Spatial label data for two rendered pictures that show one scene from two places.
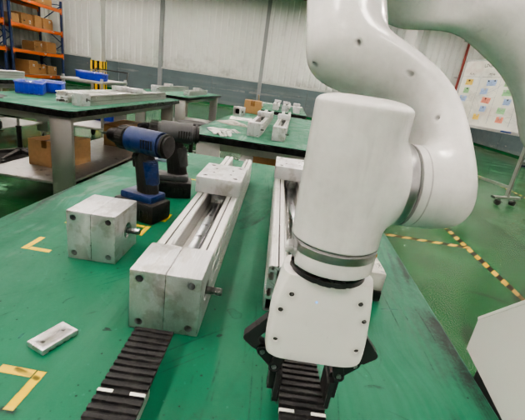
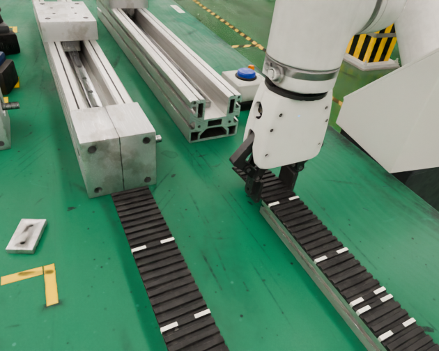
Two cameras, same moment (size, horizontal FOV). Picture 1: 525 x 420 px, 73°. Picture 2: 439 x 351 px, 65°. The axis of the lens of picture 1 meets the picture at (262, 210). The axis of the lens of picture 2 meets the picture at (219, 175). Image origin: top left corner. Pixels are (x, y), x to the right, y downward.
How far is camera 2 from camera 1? 20 cm
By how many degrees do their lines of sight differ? 33
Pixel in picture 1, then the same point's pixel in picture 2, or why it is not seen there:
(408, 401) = (325, 169)
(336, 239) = (325, 58)
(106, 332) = (73, 211)
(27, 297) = not seen: outside the picture
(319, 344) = (297, 147)
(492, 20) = not seen: outside the picture
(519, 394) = (387, 139)
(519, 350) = (385, 111)
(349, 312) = (319, 116)
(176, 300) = (133, 158)
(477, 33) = not seen: outside the picture
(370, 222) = (348, 36)
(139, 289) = (94, 160)
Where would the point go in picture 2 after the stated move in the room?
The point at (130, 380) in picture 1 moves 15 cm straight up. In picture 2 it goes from (150, 233) to (148, 124)
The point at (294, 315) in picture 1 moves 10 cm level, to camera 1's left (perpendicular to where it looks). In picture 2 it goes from (282, 131) to (205, 146)
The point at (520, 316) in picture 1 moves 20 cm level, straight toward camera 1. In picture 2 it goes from (383, 87) to (402, 145)
